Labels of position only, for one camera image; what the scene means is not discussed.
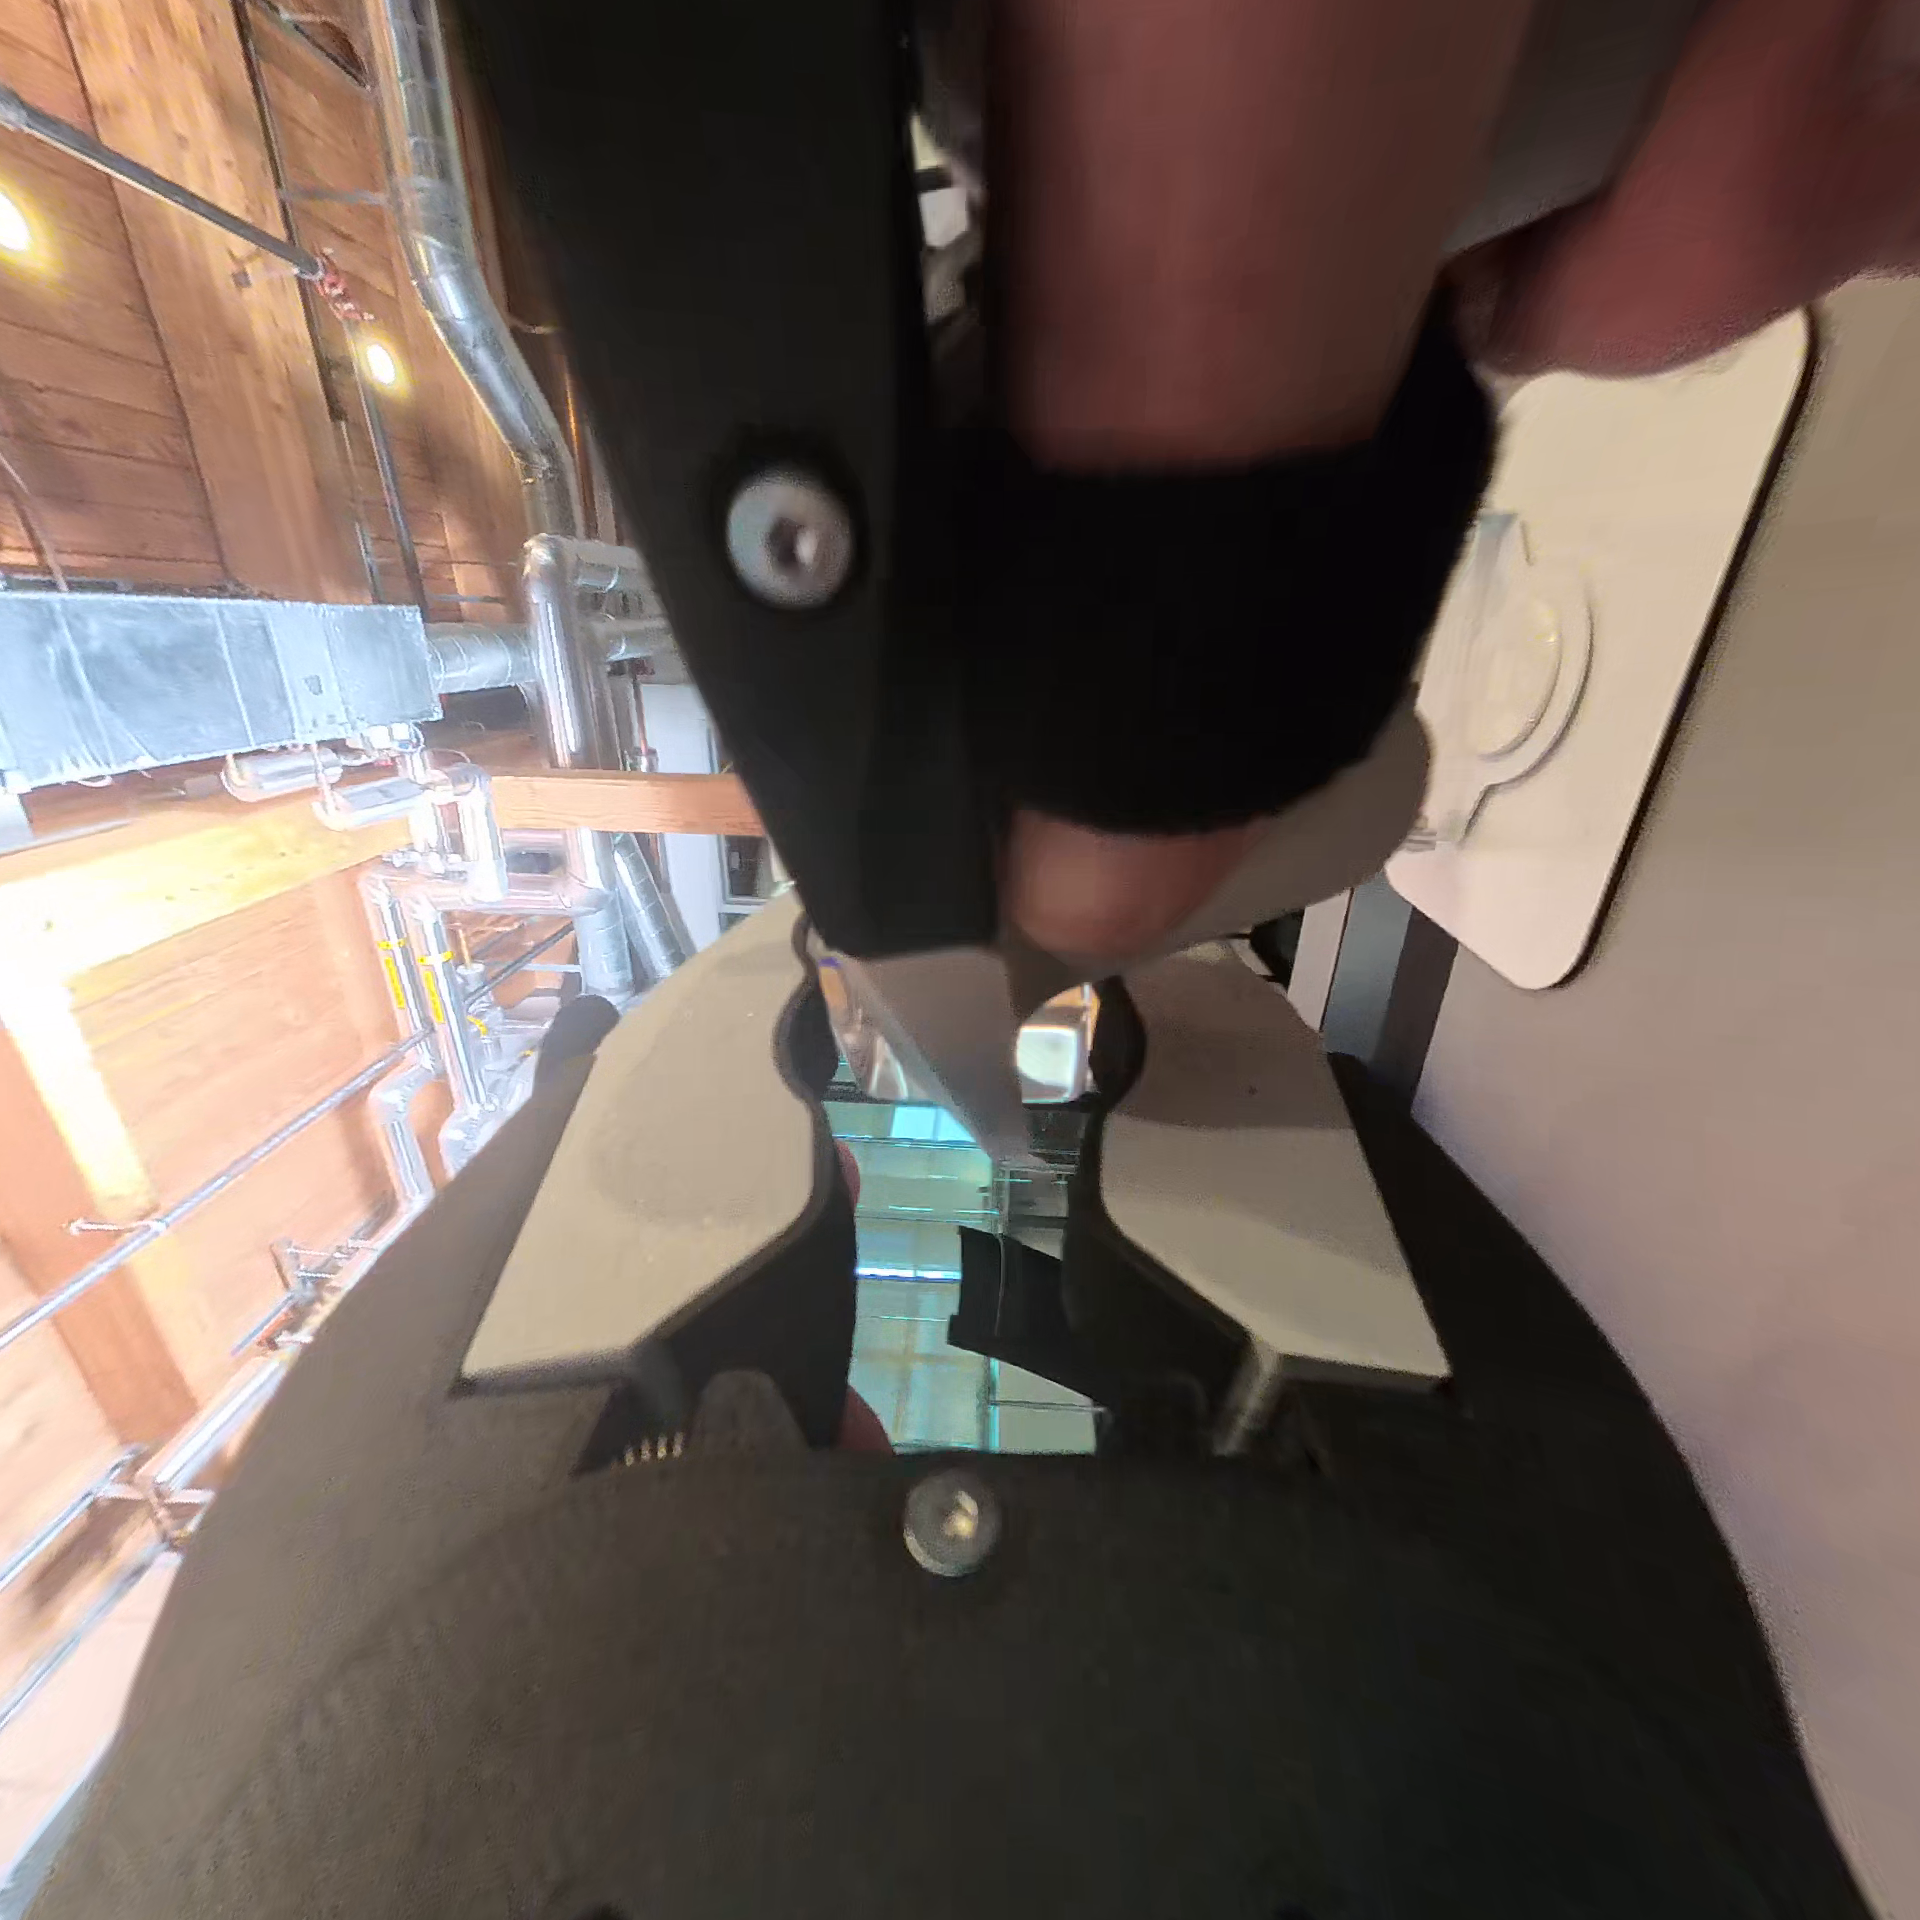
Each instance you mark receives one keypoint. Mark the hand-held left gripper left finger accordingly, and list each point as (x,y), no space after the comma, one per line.
(676,1171)

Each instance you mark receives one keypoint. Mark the ceiling lamp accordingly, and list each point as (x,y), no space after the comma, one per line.
(380,362)
(11,224)

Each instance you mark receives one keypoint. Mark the rectangular metal duct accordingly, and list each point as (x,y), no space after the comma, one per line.
(210,681)

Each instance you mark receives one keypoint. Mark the white rounded flat pad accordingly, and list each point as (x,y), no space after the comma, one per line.
(1636,601)

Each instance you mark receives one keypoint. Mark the person's right hand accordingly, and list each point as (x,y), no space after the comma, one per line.
(1200,224)

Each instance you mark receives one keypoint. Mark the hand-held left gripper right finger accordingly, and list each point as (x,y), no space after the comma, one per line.
(1260,1183)

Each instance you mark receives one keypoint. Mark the round silver duct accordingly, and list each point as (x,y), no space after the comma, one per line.
(465,270)

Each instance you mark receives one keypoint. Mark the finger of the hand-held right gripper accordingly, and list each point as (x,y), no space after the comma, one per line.
(960,1035)

